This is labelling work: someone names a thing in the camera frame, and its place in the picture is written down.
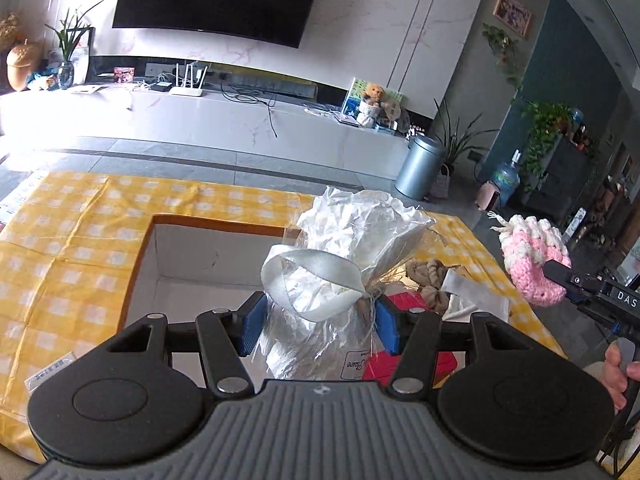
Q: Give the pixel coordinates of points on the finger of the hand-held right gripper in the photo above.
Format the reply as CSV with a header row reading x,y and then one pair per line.
x,y
565,275
595,316

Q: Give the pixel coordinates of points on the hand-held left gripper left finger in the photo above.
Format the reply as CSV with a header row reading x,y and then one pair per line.
x,y
253,325

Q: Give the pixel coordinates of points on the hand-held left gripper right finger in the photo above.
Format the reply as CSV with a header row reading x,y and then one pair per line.
x,y
387,325

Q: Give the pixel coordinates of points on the pink white crochet pouch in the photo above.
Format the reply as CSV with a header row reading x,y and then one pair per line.
x,y
530,260

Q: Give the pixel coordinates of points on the brown straw bear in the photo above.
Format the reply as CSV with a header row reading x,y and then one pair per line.
x,y
429,280

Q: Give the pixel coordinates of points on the orange cardboard box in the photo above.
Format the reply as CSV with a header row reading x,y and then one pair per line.
x,y
200,255

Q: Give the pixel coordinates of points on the clear cellophane bag with ribbon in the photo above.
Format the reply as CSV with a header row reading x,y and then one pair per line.
x,y
345,240

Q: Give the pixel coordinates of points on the person's right hand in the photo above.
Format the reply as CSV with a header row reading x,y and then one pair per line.
x,y
614,375

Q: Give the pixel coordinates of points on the red cloth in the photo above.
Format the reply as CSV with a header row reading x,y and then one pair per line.
x,y
425,360

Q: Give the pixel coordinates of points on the white flat packet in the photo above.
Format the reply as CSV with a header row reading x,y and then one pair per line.
x,y
475,295

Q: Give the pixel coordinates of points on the dark grey cabinet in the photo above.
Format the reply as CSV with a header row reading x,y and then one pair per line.
x,y
562,175

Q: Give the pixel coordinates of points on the blue water jug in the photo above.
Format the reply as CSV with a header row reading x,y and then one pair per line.
x,y
506,180

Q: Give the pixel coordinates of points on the small pink heater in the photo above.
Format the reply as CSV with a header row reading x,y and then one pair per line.
x,y
486,195

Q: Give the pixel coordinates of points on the trailing pothos plant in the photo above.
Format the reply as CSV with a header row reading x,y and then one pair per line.
x,y
545,125

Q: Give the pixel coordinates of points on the silver trash can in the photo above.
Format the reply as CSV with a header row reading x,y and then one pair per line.
x,y
417,170

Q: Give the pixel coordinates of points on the long leaf potted plant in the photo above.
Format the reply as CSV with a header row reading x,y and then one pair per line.
x,y
457,140

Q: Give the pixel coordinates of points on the yellow checkered tablecloth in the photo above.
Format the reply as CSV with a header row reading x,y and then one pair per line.
x,y
75,260

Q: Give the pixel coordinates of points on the clear labelled plastic packet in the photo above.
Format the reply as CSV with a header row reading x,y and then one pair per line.
x,y
50,371

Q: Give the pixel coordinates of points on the white television console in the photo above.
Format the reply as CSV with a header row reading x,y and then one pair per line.
x,y
200,120

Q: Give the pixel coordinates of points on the brown teddy bear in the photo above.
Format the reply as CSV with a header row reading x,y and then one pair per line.
x,y
373,97

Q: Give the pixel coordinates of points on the hanging ivy plant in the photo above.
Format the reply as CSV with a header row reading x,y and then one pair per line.
x,y
505,50

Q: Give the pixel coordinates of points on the green picture board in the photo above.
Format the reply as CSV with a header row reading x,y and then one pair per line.
x,y
356,90

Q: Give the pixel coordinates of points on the white router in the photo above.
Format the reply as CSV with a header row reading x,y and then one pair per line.
x,y
187,89

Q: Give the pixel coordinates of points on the small pink box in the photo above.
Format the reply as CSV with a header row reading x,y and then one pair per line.
x,y
124,74

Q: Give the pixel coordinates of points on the green plant in vase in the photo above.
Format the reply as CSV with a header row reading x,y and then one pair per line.
x,y
67,40

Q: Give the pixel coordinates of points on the acorn shaped jar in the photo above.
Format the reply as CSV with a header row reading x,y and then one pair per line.
x,y
22,65

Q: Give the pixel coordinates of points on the framed wall picture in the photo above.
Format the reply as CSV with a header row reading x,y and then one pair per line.
x,y
512,11

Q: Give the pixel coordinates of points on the black picture frame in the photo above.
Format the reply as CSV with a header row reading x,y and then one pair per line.
x,y
86,55

